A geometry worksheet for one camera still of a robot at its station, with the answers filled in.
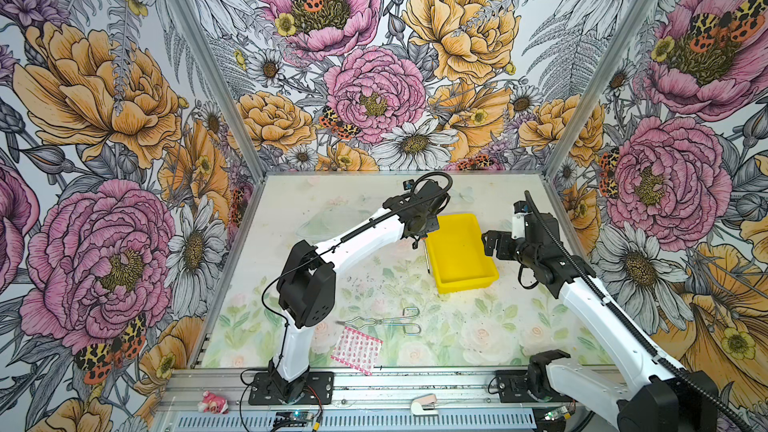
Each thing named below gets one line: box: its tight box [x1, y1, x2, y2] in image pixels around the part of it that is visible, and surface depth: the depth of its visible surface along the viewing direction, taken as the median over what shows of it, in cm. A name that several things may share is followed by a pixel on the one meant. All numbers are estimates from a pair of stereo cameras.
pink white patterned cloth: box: [330, 326, 384, 376], surface depth 81 cm
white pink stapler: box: [411, 394, 439, 415], surface depth 72 cm
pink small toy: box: [197, 390, 229, 414], surface depth 71 cm
